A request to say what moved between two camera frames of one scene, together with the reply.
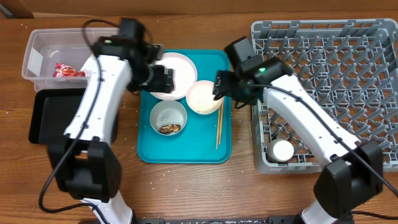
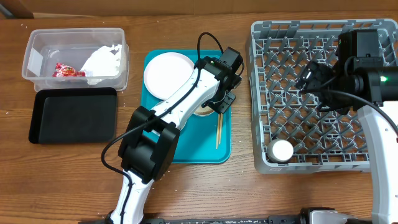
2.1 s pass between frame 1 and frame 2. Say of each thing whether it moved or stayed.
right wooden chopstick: stayed
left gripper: moved
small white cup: stayed
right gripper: moved
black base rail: stayed
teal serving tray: stayed
